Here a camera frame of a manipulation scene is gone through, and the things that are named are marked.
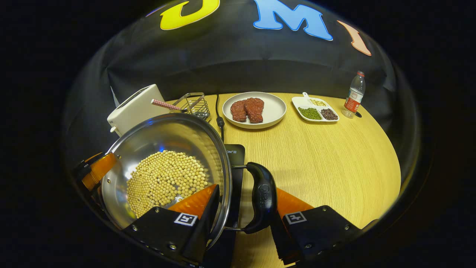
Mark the black induction cooktop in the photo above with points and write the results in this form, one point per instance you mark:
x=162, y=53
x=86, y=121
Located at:
x=236, y=186

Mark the white divided dish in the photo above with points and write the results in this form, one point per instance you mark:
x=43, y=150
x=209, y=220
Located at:
x=299, y=102

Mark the black backdrop cloth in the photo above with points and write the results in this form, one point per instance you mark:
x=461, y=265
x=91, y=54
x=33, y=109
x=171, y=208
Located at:
x=230, y=56

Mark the clear plastic water bottle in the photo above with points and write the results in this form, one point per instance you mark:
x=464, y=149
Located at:
x=355, y=96

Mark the pink striped stick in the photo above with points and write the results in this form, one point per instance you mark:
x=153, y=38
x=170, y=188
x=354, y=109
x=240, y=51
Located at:
x=165, y=105

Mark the white toaster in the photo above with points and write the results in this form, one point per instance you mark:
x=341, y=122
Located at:
x=135, y=109

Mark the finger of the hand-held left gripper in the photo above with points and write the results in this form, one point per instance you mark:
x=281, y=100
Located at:
x=100, y=167

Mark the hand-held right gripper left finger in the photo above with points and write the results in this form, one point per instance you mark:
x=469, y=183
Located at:
x=204, y=227

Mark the small portion of yellow beans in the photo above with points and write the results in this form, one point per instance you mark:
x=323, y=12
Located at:
x=318, y=102

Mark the dark red beans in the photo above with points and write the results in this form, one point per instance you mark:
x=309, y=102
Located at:
x=329, y=114

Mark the green mung beans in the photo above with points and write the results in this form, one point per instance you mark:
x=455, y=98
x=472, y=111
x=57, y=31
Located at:
x=309, y=113

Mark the pile of yellow soybeans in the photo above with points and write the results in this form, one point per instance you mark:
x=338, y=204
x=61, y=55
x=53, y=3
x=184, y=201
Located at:
x=167, y=178

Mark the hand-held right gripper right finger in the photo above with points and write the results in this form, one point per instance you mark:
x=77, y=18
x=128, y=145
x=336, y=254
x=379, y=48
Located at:
x=284, y=242

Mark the red meat patty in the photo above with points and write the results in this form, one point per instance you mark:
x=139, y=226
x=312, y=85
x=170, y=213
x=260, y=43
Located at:
x=254, y=109
x=238, y=111

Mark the round white plate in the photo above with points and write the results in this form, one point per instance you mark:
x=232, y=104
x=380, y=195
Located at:
x=275, y=109

